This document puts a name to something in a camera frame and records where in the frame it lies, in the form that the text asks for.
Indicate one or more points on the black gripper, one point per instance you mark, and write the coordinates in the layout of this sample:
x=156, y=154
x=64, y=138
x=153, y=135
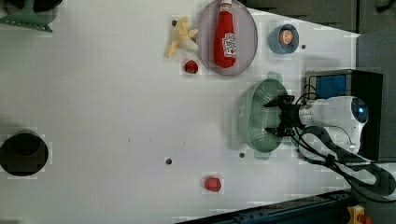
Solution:
x=289, y=117

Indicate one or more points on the green plastic strainer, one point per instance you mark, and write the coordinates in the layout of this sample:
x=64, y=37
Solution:
x=253, y=117

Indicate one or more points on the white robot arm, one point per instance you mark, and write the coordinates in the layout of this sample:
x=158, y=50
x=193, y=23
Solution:
x=327, y=132

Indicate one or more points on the blue bowl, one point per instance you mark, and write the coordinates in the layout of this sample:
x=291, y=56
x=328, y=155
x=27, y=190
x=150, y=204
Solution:
x=278, y=48

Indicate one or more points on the orange slice toy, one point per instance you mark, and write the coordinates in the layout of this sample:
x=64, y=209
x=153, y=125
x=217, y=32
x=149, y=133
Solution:
x=285, y=37

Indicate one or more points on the black toaster oven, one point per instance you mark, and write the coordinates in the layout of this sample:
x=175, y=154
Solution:
x=348, y=90

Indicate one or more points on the pink round plate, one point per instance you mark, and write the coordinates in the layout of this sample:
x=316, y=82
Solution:
x=246, y=37

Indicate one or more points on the red ketchup bottle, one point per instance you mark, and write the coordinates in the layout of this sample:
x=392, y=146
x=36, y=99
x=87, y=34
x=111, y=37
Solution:
x=224, y=50

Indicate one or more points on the large red strawberry toy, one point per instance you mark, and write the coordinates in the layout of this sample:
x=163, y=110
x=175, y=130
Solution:
x=213, y=184

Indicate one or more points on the small red strawberry toy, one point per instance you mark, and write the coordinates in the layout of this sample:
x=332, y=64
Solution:
x=191, y=67

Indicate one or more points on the peeled toy banana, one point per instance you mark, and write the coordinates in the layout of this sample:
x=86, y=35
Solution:
x=183, y=38

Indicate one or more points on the green stand base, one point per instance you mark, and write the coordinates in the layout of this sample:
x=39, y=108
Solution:
x=26, y=18

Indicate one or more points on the black cylinder upper post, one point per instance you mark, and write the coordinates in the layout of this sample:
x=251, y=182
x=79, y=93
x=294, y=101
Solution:
x=23, y=154

